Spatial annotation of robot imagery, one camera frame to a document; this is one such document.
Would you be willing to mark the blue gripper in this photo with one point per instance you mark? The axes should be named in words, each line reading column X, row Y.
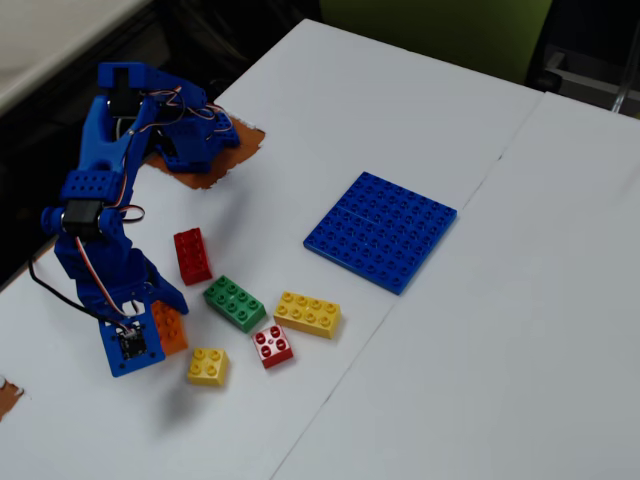
column 169, row 295

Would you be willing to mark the orange 2x4 block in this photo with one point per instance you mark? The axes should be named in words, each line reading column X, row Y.
column 172, row 330

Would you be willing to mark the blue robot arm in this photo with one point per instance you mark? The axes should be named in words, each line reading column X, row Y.
column 100, row 145

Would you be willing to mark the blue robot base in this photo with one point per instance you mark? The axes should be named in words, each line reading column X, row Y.
column 195, row 145

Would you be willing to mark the red 2x4 block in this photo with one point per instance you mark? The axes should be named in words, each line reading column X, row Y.
column 193, row 255

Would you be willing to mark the green 2x4 block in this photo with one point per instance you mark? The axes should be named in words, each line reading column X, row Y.
column 234, row 302

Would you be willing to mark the yellow 2x2 block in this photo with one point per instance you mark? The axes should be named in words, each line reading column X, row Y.
column 208, row 367

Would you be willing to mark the red 2x2 block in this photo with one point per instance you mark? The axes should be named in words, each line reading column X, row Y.
column 272, row 346

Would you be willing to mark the yellow 2x4 block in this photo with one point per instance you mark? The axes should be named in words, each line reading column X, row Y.
column 307, row 315

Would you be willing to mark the blue 8x8 studded baseplate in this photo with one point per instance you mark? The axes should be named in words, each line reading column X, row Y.
column 380, row 232

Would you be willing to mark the white foam board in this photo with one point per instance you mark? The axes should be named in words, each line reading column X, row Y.
column 525, row 300
column 320, row 125

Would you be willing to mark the white desk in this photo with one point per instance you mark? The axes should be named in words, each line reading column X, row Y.
column 50, row 40

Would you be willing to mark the green panel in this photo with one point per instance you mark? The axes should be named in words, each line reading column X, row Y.
column 425, row 30

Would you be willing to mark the black chair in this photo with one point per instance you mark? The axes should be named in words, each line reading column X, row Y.
column 590, row 25

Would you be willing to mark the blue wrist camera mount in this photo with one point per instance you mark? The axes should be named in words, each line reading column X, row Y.
column 131, row 345

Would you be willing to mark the grey metal bracket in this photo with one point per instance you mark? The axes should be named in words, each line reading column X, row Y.
column 590, row 80

